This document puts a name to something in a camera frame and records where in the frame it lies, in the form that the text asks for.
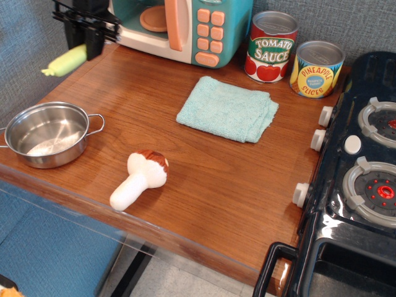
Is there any orange object at corner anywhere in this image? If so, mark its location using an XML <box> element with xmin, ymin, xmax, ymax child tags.
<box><xmin>1</xmin><ymin>275</ymin><xmax>24</xmax><ymax>297</ymax></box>

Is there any light blue folded cloth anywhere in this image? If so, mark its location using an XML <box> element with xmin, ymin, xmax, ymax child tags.
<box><xmin>176</xmin><ymin>76</ymin><xmax>279</xmax><ymax>143</ymax></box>

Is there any black toy stove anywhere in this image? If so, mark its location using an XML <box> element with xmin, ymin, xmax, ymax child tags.
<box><xmin>254</xmin><ymin>51</ymin><xmax>395</xmax><ymax>296</ymax></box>

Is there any toy microwave teal and cream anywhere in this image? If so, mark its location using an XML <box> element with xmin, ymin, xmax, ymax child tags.
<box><xmin>109</xmin><ymin>1</ymin><xmax>253</xmax><ymax>69</ymax></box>

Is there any pineapple slices can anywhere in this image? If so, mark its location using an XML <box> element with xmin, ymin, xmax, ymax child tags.
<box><xmin>290</xmin><ymin>40</ymin><xmax>345</xmax><ymax>98</ymax></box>

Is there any plush mushroom toy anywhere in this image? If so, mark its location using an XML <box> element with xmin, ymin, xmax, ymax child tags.
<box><xmin>110</xmin><ymin>150</ymin><xmax>169</xmax><ymax>211</ymax></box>

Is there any tomato sauce can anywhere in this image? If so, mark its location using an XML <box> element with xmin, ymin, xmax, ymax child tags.
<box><xmin>244</xmin><ymin>11</ymin><xmax>298</xmax><ymax>83</ymax></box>

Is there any stainless steel pot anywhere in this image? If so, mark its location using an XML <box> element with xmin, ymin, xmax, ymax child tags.
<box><xmin>1</xmin><ymin>101</ymin><xmax>105</xmax><ymax>169</ymax></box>

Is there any spoon with yellow-green handle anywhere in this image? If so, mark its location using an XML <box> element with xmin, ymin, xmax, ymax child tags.
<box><xmin>41</xmin><ymin>44</ymin><xmax>87</xmax><ymax>77</ymax></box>

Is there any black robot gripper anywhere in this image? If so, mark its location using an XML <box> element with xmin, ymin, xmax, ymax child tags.
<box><xmin>53</xmin><ymin>1</ymin><xmax>121</xmax><ymax>61</ymax></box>

